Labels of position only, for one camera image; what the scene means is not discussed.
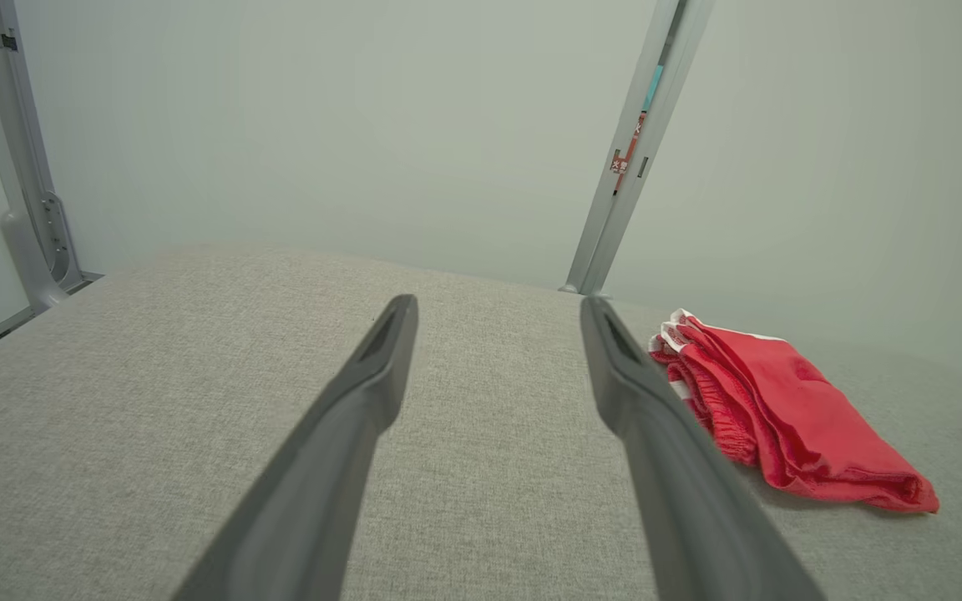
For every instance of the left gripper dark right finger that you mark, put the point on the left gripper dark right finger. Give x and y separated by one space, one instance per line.
681 501

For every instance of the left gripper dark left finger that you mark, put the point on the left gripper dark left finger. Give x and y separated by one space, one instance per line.
322 484

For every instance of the red shorts white stripes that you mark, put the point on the red shorts white stripes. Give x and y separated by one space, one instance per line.
798 417

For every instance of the red warning sticker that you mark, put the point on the red warning sticker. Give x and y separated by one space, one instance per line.
625 159

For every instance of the teal sticker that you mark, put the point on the teal sticker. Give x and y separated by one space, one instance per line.
653 88

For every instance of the grey metal post red sticker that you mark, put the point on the grey metal post red sticker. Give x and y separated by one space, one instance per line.
615 217

